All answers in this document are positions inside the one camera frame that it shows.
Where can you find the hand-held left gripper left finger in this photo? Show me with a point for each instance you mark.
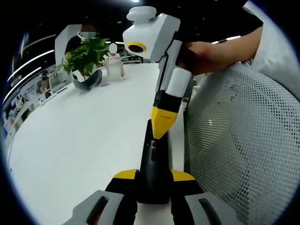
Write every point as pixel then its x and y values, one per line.
pixel 110 201

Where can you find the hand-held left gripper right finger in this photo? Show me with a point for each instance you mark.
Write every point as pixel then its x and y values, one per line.
pixel 194 204

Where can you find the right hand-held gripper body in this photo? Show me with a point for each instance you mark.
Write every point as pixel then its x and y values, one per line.
pixel 152 37

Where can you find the black remote control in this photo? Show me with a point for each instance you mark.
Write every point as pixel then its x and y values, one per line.
pixel 153 168

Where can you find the person's right hand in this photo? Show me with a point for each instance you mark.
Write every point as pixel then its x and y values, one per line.
pixel 201 57

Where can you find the clear glass jar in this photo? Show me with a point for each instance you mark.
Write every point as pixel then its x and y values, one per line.
pixel 114 68

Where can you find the green potted plant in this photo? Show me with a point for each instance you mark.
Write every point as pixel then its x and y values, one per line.
pixel 86 55

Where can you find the grey mesh office chair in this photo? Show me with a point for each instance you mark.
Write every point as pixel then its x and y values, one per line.
pixel 246 145

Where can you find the dark plant pot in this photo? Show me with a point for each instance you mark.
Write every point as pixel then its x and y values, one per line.
pixel 87 82

